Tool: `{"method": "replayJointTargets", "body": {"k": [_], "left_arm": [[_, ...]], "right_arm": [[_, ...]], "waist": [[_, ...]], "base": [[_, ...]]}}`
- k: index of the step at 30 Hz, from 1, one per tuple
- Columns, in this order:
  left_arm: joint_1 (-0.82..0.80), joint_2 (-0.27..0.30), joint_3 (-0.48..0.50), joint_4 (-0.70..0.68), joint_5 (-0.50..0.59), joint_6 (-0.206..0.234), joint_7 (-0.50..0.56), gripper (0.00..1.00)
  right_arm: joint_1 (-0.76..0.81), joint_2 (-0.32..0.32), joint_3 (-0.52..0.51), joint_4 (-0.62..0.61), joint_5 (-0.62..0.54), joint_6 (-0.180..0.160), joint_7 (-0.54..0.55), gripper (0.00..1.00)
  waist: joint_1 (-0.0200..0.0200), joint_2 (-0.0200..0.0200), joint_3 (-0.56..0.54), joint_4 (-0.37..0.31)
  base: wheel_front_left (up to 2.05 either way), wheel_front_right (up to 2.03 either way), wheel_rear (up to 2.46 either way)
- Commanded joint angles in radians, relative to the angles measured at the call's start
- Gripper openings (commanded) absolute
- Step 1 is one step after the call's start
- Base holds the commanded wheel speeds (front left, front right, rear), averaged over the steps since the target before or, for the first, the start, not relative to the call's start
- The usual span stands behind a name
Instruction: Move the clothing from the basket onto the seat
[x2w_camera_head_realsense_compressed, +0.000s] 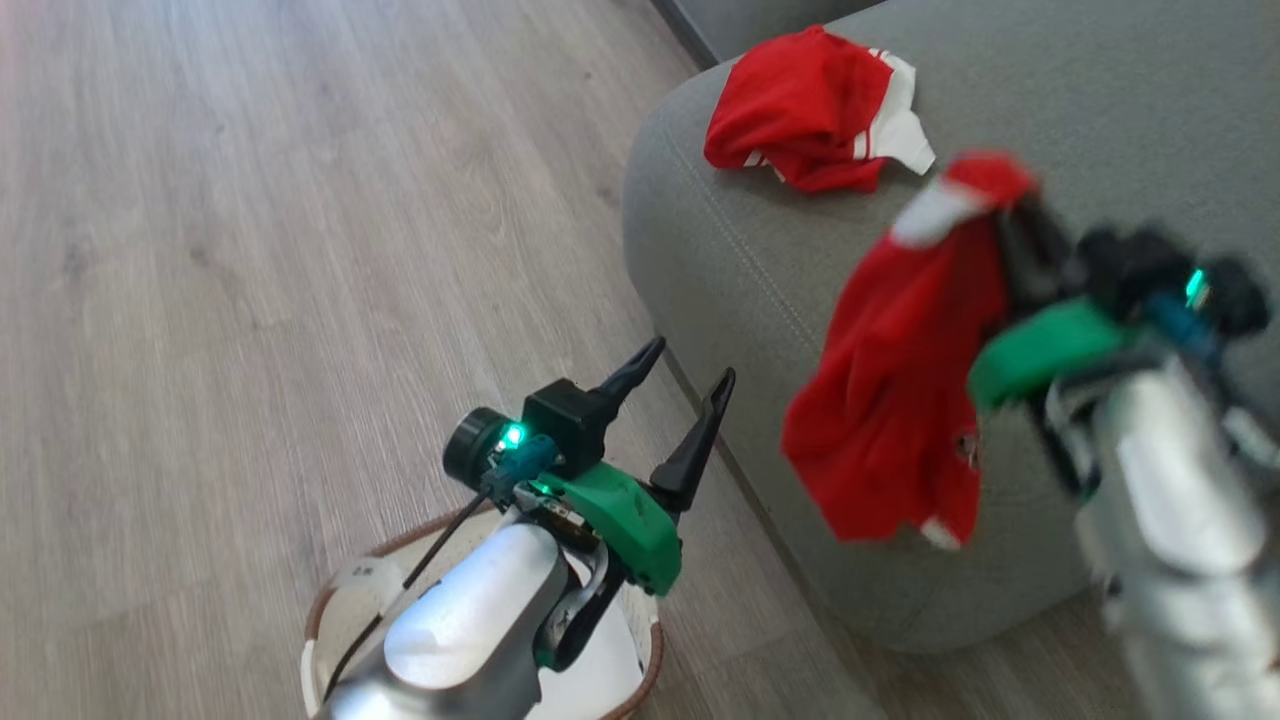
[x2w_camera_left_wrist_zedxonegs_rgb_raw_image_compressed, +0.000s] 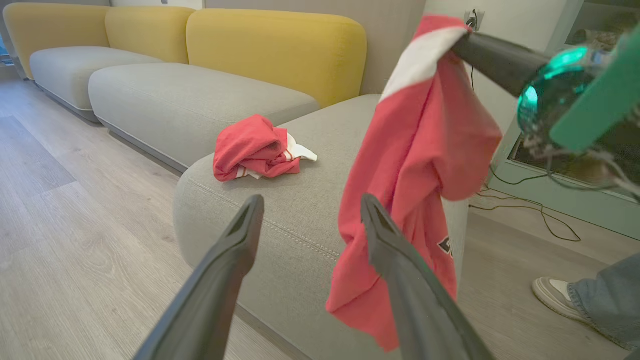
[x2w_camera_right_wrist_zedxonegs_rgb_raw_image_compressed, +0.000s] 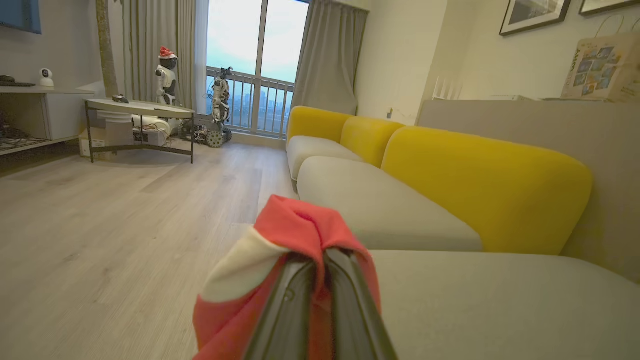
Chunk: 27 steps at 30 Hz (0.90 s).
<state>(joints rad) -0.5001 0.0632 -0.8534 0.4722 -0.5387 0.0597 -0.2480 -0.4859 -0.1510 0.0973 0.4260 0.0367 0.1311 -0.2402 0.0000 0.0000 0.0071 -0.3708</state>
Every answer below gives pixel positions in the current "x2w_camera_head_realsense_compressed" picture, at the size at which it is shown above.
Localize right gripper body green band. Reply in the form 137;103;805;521
966;225;1273;413

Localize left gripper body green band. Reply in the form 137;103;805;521
442;378;685;599

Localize cream laundry basket brown rim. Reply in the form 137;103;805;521
300;505;666;720

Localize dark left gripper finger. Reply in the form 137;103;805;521
588;336;668;421
648;367;738;516

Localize red garment wide white stripe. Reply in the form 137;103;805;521
780;150;1041;551

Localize red garment striped white cuff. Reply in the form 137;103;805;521
703;24;937;194

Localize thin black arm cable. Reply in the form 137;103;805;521
320;488;499;701

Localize grey fabric sofa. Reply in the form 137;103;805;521
622;0;1280;656

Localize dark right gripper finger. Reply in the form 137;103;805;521
994;195;1076;326

